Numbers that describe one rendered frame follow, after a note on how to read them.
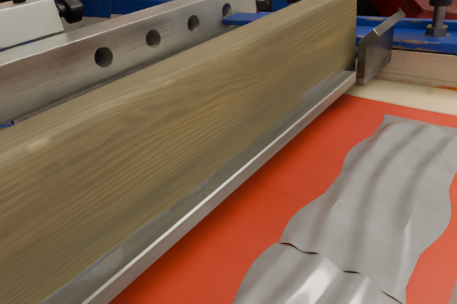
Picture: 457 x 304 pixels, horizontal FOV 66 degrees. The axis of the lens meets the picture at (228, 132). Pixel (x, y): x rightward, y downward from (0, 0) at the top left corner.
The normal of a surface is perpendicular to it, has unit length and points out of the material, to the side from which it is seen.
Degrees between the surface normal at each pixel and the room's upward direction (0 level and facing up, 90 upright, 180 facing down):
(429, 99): 32
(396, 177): 4
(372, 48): 58
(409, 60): 90
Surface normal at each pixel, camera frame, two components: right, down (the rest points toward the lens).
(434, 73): -0.63, 0.45
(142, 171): 0.76, 0.22
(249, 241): -0.12, -0.86
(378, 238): 0.40, -0.65
